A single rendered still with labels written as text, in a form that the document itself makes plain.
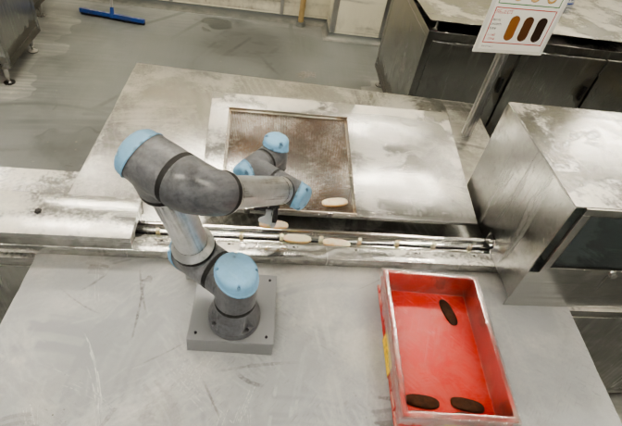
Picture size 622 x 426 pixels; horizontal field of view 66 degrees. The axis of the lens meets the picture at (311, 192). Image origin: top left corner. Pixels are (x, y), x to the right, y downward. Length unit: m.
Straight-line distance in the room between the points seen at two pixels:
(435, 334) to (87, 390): 1.02
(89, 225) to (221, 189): 0.79
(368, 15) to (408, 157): 3.11
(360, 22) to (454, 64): 1.86
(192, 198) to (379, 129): 1.28
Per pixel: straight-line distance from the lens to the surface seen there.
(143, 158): 0.98
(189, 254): 1.27
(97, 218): 1.68
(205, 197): 0.93
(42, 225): 1.71
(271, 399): 1.42
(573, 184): 1.58
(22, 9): 4.31
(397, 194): 1.88
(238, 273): 1.26
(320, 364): 1.48
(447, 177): 2.02
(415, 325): 1.62
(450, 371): 1.58
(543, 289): 1.79
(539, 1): 2.23
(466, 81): 3.43
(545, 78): 3.65
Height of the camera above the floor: 2.12
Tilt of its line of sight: 43 degrees down
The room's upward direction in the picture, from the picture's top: 11 degrees clockwise
